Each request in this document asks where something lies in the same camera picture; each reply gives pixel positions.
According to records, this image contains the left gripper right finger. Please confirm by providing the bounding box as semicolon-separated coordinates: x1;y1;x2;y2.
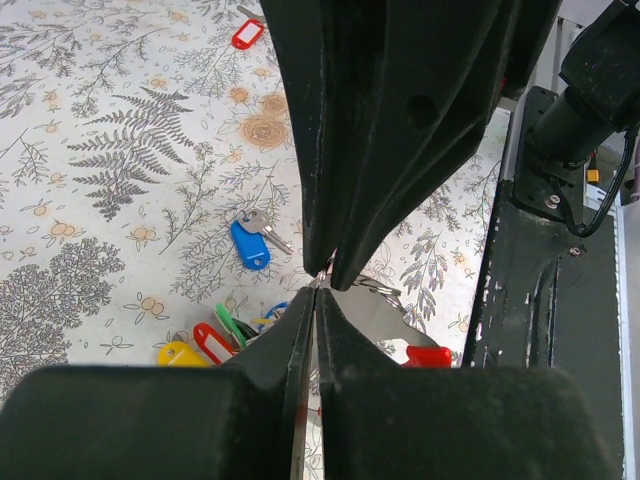
317;289;613;479

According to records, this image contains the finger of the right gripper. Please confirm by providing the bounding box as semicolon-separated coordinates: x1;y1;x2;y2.
261;0;346;273
330;1;559;291

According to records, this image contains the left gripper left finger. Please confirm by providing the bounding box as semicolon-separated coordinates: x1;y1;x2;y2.
1;287;314;479

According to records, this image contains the red key tag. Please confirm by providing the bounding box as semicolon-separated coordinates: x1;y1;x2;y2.
231;5;266;50

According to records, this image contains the blue key tag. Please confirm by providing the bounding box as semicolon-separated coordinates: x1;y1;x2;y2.
230;208;293;271

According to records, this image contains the yellow key tag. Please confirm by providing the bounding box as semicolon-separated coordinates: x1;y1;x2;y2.
156;341;209;368

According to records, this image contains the green key tag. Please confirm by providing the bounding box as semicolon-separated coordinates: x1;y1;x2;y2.
216;303;247;349

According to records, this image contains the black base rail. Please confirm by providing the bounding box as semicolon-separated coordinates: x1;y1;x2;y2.
462;87;621;377

